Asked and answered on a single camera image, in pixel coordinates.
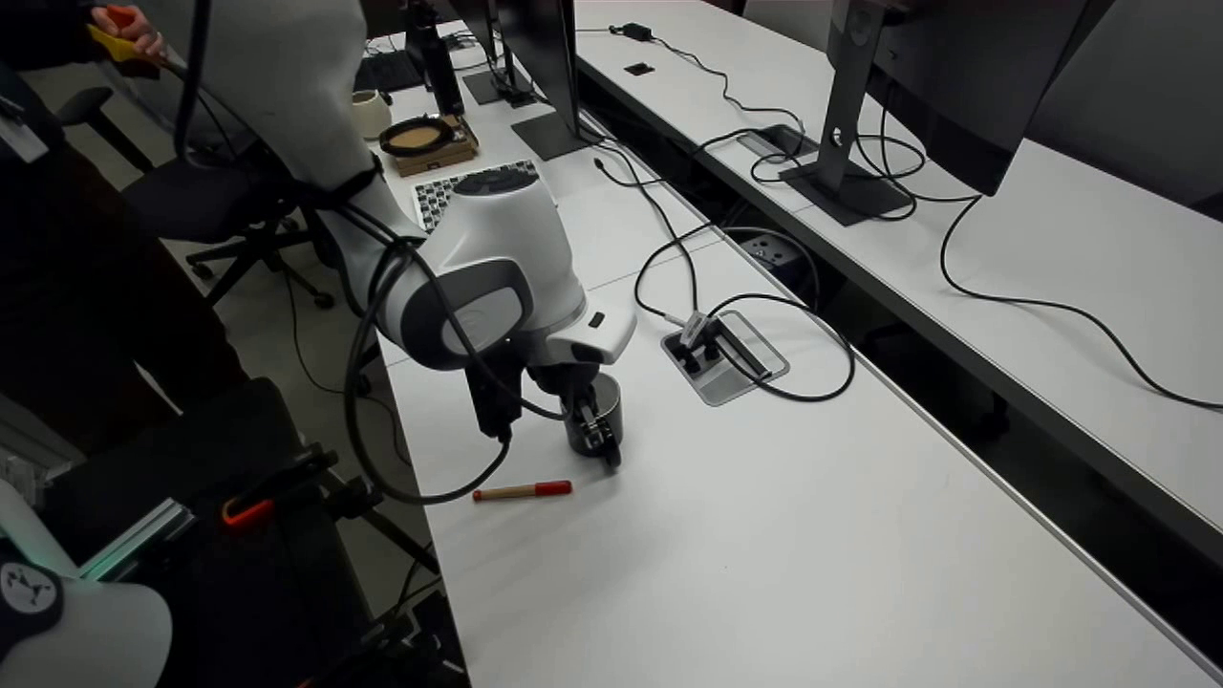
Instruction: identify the aluminium extrusion bar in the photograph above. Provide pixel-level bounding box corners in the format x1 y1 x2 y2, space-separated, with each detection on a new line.
71 497 197 585

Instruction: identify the person hand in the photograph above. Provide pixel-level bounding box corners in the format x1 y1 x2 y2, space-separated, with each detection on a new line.
87 0 166 64

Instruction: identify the black white calibration checkerboard sheet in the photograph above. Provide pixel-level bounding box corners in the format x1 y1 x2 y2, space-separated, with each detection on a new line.
412 158 545 242

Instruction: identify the grey docking hub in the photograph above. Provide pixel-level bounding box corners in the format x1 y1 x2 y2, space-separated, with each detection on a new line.
732 121 819 166

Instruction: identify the black cup with handle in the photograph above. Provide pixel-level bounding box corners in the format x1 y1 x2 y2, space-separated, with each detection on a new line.
564 369 626 466

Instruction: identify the grey monitor stand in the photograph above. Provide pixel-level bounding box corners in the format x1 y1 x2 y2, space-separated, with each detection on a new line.
774 0 921 228

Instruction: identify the black office chair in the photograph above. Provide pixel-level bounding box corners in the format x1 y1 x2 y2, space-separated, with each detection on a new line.
49 81 340 316

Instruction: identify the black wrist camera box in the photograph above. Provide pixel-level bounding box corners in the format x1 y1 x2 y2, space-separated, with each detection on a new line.
463 344 526 445

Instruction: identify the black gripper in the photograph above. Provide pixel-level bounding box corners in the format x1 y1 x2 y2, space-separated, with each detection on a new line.
523 344 626 473

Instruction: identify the long black desk cable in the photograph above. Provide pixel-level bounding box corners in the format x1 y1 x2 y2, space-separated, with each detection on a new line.
937 188 1223 413

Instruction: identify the dark flat monitor base plate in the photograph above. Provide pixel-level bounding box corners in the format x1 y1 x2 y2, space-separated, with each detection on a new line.
507 112 605 166

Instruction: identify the thin black cable across desk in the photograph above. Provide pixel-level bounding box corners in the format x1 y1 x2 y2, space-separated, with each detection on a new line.
589 145 709 339

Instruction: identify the black clamp with orange handle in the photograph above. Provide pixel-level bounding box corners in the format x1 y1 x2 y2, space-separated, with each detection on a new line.
219 445 340 531

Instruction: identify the red marker pen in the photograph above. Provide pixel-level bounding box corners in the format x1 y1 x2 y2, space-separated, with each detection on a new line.
468 479 578 504

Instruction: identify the black computer monitor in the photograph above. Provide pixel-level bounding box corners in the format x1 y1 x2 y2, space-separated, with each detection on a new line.
490 0 593 131

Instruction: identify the grey monitor panel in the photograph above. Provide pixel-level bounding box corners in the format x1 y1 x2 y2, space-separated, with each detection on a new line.
1024 0 1223 223

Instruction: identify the silver desk cable outlet box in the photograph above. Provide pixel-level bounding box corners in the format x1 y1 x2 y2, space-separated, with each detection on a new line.
661 310 793 409

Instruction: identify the grey backed computer monitor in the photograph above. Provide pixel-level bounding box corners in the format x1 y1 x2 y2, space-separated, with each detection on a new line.
824 0 1119 200

